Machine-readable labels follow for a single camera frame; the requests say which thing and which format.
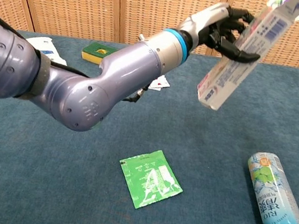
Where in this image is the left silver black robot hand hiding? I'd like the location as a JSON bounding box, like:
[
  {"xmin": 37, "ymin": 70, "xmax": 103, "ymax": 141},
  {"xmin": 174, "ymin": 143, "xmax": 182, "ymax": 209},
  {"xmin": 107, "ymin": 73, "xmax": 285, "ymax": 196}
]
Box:
[{"xmin": 173, "ymin": 0, "xmax": 269, "ymax": 65}]

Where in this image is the floral toothpaste carton box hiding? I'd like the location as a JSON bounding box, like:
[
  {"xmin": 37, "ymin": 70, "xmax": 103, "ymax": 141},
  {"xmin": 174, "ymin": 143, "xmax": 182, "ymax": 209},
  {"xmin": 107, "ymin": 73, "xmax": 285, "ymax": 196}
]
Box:
[{"xmin": 193, "ymin": 0, "xmax": 299, "ymax": 125}]

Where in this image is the playing card with red hearts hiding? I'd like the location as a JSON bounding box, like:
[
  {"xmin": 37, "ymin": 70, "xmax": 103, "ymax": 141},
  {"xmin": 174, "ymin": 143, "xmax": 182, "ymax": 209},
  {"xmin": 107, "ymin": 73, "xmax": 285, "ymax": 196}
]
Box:
[{"xmin": 152, "ymin": 74, "xmax": 172, "ymax": 91}]

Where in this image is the yellow green sponge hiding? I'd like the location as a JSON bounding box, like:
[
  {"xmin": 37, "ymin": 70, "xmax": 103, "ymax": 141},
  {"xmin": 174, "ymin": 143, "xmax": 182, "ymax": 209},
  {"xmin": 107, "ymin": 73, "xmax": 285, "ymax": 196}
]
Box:
[{"xmin": 79, "ymin": 40, "xmax": 116, "ymax": 68}]

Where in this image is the white wet wipes packet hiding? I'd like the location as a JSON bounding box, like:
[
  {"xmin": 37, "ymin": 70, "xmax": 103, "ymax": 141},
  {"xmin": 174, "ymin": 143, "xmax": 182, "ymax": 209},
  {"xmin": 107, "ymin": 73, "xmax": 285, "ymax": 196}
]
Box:
[{"xmin": 22, "ymin": 33, "xmax": 72, "ymax": 67}]

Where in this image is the green sachet packet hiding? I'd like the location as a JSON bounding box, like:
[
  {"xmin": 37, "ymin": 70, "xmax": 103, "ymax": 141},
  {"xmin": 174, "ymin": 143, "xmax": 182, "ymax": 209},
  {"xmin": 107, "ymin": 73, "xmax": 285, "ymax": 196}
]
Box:
[{"xmin": 112, "ymin": 144, "xmax": 190, "ymax": 216}]

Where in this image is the light blue drink can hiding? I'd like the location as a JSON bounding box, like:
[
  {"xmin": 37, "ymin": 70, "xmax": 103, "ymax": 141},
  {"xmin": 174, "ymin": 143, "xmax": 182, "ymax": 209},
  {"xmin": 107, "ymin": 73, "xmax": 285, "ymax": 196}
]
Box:
[{"xmin": 238, "ymin": 150, "xmax": 299, "ymax": 224}]

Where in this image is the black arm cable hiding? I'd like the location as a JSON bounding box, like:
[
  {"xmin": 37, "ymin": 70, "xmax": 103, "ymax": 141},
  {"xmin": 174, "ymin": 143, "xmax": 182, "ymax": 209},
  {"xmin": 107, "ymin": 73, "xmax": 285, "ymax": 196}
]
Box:
[{"xmin": 0, "ymin": 7, "xmax": 156, "ymax": 106}]

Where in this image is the grey arm strap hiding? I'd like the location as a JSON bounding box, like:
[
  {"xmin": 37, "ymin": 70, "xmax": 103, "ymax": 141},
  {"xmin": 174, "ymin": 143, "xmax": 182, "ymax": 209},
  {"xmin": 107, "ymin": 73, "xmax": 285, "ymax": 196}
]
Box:
[{"xmin": 28, "ymin": 49, "xmax": 54, "ymax": 102}]

